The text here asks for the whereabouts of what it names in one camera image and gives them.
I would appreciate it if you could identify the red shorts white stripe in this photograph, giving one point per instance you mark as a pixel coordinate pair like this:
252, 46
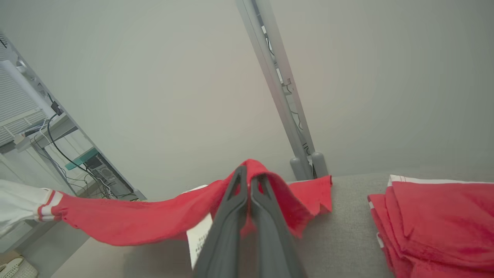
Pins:
444, 224

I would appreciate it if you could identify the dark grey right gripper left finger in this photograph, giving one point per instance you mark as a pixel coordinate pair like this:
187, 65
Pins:
224, 231

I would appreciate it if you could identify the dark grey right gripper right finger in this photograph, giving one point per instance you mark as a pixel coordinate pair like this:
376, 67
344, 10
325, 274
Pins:
274, 239

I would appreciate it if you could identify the white slatted blind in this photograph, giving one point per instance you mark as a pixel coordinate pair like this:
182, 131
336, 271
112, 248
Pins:
15, 100

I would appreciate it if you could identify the red white basketball jersey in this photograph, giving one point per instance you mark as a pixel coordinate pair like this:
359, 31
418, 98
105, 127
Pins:
135, 220

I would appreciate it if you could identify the white power strip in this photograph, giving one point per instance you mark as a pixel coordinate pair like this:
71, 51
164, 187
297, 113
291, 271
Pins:
13, 270

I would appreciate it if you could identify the black computer tower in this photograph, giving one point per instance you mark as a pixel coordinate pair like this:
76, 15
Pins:
106, 175

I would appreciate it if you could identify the grey partition post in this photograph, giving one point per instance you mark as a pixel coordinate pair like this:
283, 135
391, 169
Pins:
269, 77

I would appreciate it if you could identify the grey wheeled desk frame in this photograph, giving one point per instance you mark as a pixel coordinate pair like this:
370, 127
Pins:
54, 133

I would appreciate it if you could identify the teal flat box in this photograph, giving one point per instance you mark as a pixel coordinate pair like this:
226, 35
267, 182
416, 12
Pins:
81, 159

